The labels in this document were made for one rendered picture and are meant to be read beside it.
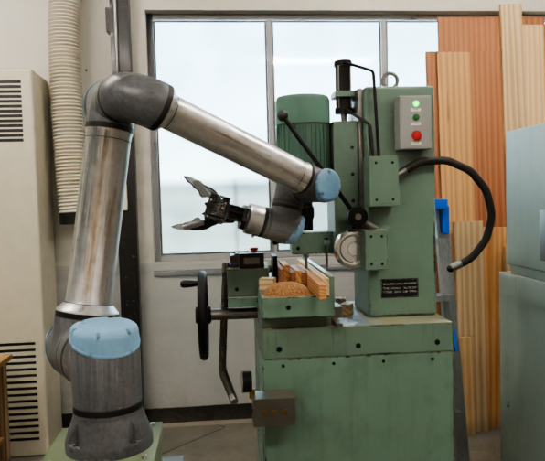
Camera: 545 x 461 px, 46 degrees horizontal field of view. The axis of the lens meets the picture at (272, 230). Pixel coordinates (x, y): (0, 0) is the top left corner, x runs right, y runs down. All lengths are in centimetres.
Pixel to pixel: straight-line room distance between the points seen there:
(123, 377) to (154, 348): 200
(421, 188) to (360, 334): 49
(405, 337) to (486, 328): 142
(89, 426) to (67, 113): 204
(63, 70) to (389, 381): 212
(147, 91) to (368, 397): 109
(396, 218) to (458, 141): 146
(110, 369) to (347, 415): 83
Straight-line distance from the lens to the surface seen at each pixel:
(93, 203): 157
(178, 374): 344
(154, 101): 148
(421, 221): 205
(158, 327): 339
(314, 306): 184
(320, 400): 195
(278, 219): 181
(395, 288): 204
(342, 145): 203
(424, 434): 206
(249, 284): 204
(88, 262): 157
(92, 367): 141
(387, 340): 195
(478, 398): 340
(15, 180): 314
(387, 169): 193
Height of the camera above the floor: 119
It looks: 3 degrees down
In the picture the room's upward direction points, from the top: 1 degrees counter-clockwise
